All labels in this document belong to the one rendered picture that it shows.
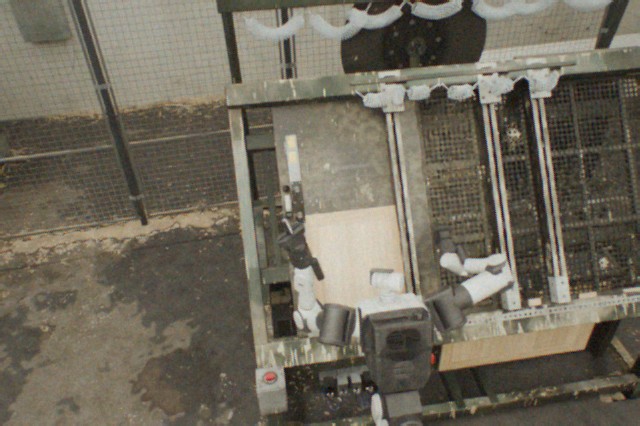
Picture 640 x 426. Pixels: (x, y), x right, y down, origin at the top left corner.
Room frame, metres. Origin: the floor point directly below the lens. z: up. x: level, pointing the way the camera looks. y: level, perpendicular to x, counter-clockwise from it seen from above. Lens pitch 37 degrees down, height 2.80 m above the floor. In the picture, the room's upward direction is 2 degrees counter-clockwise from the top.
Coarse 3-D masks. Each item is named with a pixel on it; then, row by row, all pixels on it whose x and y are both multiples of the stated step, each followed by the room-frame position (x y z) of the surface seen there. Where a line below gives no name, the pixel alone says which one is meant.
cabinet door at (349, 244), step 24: (312, 216) 1.95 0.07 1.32; (336, 216) 1.96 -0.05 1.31; (360, 216) 1.97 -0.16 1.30; (384, 216) 1.97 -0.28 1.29; (312, 240) 1.88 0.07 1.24; (336, 240) 1.89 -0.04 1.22; (360, 240) 1.90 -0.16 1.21; (384, 240) 1.90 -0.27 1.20; (336, 264) 1.82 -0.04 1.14; (360, 264) 1.82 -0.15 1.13; (384, 264) 1.83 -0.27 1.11; (336, 288) 1.75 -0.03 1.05; (360, 288) 1.75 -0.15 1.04
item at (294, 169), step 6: (294, 138) 2.17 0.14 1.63; (288, 150) 2.13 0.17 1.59; (294, 150) 2.13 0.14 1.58; (288, 156) 2.11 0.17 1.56; (288, 162) 2.10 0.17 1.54; (294, 168) 2.08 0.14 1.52; (294, 174) 2.06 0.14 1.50; (294, 180) 2.04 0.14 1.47; (300, 180) 2.04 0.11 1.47; (306, 228) 1.90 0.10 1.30; (306, 234) 1.88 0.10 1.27; (312, 336) 1.58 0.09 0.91
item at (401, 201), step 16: (400, 96) 2.16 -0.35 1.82; (384, 112) 2.22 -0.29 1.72; (384, 128) 2.26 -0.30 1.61; (400, 144) 2.15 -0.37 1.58; (400, 160) 2.10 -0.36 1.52; (400, 176) 2.08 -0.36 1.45; (400, 192) 2.02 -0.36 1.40; (400, 208) 1.96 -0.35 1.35; (400, 224) 1.91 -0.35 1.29; (400, 240) 1.88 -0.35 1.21; (416, 272) 1.77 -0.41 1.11; (416, 288) 1.72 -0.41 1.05
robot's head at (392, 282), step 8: (376, 280) 1.40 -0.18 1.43; (384, 280) 1.39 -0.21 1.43; (392, 280) 1.38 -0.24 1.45; (400, 280) 1.38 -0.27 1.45; (376, 288) 1.40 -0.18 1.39; (384, 288) 1.39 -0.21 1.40; (392, 288) 1.37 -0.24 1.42; (400, 288) 1.36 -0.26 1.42; (384, 296) 1.37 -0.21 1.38; (392, 296) 1.36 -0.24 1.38
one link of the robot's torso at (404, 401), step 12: (384, 396) 1.13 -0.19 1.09; (396, 396) 1.13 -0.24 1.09; (408, 396) 1.13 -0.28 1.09; (384, 408) 1.12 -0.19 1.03; (396, 408) 1.09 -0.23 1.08; (408, 408) 1.09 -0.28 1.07; (420, 408) 1.09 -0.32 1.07; (396, 420) 1.05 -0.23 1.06; (408, 420) 1.03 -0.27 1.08; (420, 420) 1.06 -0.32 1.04
